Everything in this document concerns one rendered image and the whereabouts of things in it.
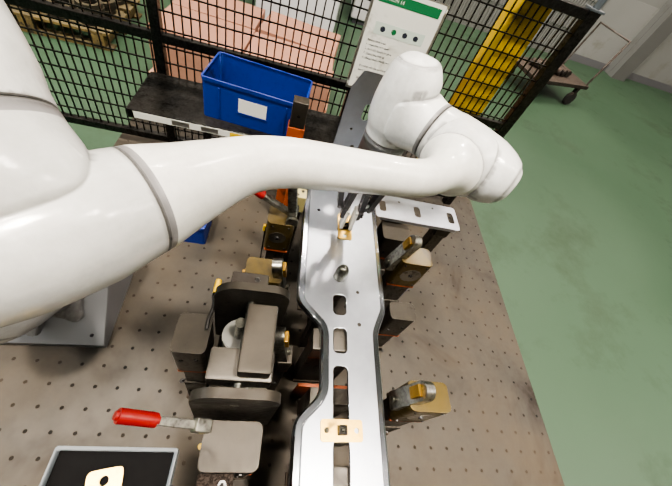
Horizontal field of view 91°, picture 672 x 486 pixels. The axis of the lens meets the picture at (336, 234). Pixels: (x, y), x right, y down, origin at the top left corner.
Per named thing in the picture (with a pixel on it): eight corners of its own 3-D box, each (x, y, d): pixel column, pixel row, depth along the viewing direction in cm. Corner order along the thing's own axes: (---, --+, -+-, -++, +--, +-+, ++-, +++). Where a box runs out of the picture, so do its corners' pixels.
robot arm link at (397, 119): (350, 127, 63) (403, 168, 60) (380, 44, 52) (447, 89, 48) (382, 112, 70) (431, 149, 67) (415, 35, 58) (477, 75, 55)
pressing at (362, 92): (358, 177, 109) (400, 80, 83) (324, 170, 107) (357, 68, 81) (358, 176, 110) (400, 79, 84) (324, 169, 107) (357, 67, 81)
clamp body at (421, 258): (392, 320, 116) (443, 269, 89) (360, 316, 113) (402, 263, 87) (390, 303, 120) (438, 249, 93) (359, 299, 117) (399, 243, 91)
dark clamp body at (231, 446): (245, 480, 79) (257, 474, 50) (192, 480, 77) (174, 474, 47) (249, 444, 84) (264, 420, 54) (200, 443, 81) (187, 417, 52)
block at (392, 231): (385, 287, 123) (419, 244, 101) (354, 283, 121) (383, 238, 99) (383, 270, 128) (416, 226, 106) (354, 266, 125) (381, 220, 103)
